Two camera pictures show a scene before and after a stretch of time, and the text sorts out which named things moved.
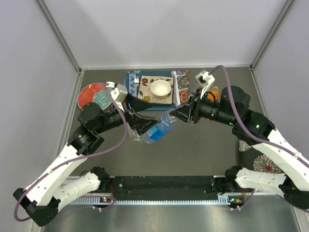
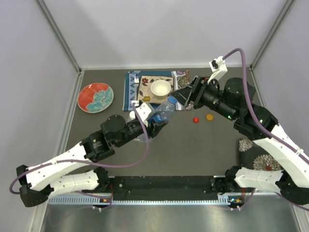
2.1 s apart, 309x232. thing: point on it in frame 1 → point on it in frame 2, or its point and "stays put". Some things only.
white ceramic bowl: (161, 89) stays put
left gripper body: (130, 118) → (151, 131)
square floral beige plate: (145, 93) stays put
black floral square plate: (251, 157) stays put
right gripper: (183, 112) → (200, 86)
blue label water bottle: (165, 123) → (164, 111)
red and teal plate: (96, 93) stays put
